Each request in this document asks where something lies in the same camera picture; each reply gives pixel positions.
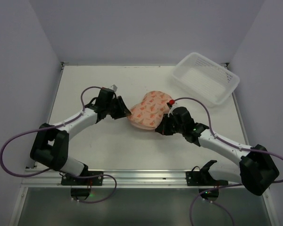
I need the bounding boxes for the pink tulip-print laundry bag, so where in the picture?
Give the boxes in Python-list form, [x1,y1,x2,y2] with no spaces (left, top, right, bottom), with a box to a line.
[127,91,172,130]

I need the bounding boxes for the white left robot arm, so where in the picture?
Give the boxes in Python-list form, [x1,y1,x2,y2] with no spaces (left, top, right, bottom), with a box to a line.
[30,88,131,178]

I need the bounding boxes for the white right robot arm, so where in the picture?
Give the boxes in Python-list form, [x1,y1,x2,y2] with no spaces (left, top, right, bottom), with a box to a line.
[155,107,279,196]

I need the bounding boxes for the white plastic mesh basket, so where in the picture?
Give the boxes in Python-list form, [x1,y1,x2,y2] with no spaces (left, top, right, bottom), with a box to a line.
[172,52,240,107]

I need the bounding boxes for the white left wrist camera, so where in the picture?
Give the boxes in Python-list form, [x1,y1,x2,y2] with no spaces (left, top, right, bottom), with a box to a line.
[109,85,117,92]

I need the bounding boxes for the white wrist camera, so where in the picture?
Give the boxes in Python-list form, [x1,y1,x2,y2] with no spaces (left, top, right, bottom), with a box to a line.
[167,99,175,111]
[109,85,117,92]

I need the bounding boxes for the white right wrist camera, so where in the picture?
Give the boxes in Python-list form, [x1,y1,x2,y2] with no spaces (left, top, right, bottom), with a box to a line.
[167,99,175,111]

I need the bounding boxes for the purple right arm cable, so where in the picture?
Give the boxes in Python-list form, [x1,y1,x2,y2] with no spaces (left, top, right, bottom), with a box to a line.
[169,97,283,184]

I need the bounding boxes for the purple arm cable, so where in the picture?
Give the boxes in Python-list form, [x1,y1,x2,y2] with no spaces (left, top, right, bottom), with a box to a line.
[169,97,283,184]
[0,86,104,176]

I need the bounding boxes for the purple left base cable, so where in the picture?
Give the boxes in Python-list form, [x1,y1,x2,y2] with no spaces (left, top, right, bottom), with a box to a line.
[72,174,118,203]

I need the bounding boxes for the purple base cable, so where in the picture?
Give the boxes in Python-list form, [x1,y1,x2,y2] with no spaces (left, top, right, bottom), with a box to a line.
[72,174,118,203]
[189,183,245,226]

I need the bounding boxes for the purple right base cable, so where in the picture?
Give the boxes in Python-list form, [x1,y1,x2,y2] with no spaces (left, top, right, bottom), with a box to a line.
[189,183,245,226]

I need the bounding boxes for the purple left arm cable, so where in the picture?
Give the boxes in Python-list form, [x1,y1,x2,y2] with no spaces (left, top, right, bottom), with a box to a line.
[0,86,104,176]

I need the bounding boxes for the aluminium mounting rail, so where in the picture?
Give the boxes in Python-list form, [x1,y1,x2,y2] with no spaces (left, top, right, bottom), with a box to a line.
[21,168,245,188]

